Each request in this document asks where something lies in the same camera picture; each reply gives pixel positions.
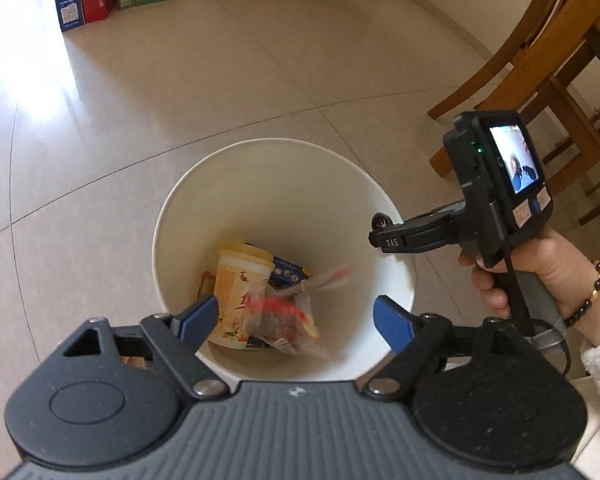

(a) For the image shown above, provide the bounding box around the white plastic trash bin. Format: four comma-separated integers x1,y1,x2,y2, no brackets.
152,139,416,385

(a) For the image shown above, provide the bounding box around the clear plastic wrapper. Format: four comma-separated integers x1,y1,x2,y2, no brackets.
242,266,351,358

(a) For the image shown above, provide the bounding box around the yellow milk tea cup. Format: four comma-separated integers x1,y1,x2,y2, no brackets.
209,242,274,350

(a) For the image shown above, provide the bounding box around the blue milk carton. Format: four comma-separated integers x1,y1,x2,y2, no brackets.
244,242,314,288

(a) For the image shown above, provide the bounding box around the person's right hand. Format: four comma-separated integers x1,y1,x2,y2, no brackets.
458,228,600,318

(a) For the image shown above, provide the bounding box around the red snack wrapper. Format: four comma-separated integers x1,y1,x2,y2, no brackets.
197,271,215,299

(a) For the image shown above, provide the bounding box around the bead bracelet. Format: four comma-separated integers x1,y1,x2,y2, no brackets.
563,259,600,330

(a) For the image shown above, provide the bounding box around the wooden chair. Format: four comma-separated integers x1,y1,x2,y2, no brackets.
427,0,600,229

